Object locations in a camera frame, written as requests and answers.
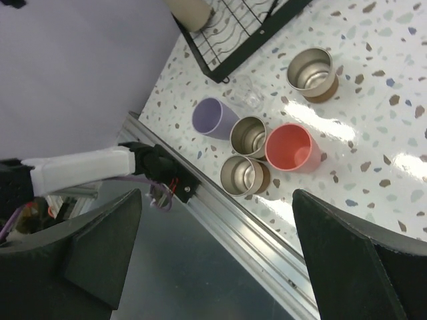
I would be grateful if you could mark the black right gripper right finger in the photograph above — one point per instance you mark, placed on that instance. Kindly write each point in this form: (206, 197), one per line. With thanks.
(359, 270)

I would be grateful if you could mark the pink plastic cup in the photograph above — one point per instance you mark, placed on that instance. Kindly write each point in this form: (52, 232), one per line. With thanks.
(291, 148)

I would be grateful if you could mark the black dish rack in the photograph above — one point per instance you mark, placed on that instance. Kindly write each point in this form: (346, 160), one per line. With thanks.
(235, 31)

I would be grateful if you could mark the purple plastic cup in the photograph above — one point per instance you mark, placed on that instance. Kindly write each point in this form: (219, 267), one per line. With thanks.
(214, 119)

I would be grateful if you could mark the aluminium table edge rail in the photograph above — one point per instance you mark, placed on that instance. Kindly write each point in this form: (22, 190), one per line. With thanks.
(276, 264)

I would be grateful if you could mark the clear glass cup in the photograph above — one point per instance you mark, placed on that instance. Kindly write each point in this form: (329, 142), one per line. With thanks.
(246, 94)

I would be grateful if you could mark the beige plastic cup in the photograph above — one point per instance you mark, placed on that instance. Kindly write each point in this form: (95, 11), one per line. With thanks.
(192, 14)

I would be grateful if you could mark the steel cup near rail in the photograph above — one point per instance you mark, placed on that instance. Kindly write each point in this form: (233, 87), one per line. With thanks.
(241, 176)

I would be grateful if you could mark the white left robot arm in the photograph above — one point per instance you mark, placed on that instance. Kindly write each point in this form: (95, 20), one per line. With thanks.
(23, 180)

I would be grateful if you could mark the steel cup near pink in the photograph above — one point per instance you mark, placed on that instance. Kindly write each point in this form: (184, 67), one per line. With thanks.
(248, 137)

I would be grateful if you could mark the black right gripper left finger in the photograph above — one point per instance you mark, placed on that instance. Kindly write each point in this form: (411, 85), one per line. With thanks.
(80, 263)

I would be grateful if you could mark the steel cup with cork base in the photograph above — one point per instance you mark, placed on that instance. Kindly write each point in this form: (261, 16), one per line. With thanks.
(311, 73)

